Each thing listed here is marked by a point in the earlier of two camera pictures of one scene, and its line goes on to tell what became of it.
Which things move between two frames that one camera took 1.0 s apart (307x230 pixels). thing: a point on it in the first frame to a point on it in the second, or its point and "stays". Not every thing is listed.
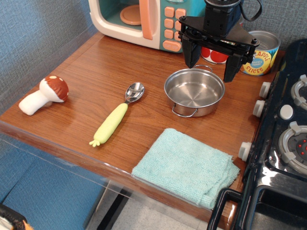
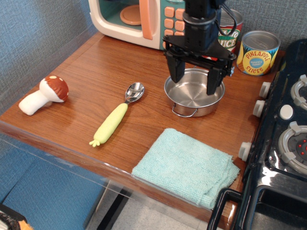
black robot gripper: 218,30 to 202,40
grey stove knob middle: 258,108 stays
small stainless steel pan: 194,91 stays
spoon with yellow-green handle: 134,91 stays
